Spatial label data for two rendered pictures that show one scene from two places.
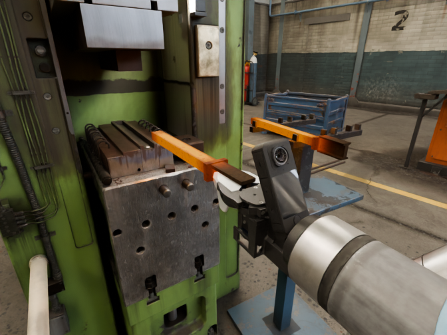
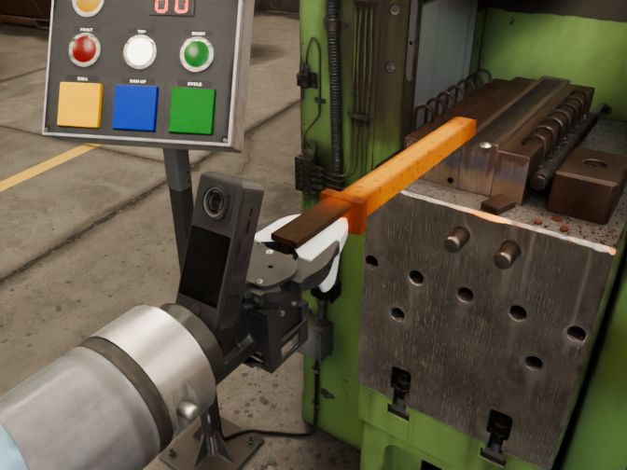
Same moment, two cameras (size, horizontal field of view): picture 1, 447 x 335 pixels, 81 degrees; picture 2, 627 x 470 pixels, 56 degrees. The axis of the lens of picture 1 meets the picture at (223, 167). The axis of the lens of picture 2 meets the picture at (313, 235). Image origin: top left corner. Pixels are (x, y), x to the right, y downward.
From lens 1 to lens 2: 0.50 m
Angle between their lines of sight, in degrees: 60
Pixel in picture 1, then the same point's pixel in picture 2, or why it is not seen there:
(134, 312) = (368, 402)
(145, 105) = not seen: outside the picture
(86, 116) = (512, 54)
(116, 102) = (581, 37)
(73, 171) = (395, 141)
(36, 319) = not seen: hidden behind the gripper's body
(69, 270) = (351, 284)
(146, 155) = (470, 160)
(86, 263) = not seen: hidden behind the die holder
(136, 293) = (376, 377)
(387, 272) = (43, 373)
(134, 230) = (395, 275)
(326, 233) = (122, 319)
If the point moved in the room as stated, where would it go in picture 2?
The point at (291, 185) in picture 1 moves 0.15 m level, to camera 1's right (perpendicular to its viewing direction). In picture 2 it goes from (212, 255) to (285, 398)
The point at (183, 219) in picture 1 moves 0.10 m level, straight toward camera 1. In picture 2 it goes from (486, 316) to (440, 338)
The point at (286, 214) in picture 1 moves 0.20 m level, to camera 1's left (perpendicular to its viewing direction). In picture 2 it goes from (185, 288) to (143, 183)
